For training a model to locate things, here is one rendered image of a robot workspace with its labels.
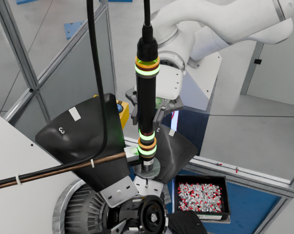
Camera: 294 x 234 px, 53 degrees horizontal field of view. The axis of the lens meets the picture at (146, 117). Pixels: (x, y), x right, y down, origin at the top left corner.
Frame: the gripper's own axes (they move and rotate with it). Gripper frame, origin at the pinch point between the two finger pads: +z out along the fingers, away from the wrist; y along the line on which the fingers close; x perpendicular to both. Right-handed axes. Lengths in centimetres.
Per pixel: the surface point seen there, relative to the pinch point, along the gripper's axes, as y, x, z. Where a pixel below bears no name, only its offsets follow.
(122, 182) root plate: 5.2, -23.4, 4.9
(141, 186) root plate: 1.5, -31.8, 0.2
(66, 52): 70, -51, -73
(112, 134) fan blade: 10.1, -13.0, -2.3
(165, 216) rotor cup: -7.6, -31.3, 7.2
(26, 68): 70, -38, -42
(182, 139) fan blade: -5.7, -35.5, -23.0
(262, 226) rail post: -52, -106, -34
